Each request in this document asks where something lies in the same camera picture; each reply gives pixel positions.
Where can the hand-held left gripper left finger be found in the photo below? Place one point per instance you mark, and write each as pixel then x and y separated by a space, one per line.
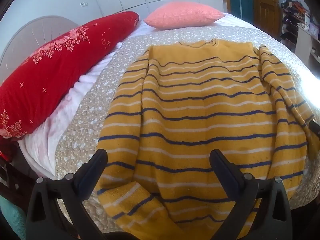
pixel 93 172

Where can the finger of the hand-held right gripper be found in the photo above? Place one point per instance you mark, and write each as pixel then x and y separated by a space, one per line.
pixel 315 130

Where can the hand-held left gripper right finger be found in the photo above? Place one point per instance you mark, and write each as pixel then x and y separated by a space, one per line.
pixel 226 172

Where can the yellow striped sweater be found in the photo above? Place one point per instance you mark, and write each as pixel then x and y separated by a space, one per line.
pixel 200 105

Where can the white bed sheet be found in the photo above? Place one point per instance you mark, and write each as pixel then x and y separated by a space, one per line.
pixel 62 115

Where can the beige heart-print quilt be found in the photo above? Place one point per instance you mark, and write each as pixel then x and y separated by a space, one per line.
pixel 100 92

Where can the white shelf cabinet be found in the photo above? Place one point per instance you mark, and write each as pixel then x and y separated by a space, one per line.
pixel 308 45

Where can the teal cloth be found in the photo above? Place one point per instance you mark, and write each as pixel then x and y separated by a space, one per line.
pixel 12 220

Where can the shoe rack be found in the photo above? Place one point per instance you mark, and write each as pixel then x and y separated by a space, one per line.
pixel 292 20

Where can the red embroidered long pillow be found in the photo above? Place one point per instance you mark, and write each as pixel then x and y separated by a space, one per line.
pixel 62 62

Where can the wooden door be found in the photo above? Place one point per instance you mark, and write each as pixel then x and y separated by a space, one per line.
pixel 266 2

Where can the pale round headboard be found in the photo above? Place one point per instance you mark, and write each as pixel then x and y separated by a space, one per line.
pixel 30 32

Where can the pink pillow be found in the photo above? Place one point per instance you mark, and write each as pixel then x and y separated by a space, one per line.
pixel 183 13

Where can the white wall socket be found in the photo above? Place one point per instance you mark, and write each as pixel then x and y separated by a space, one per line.
pixel 83 4

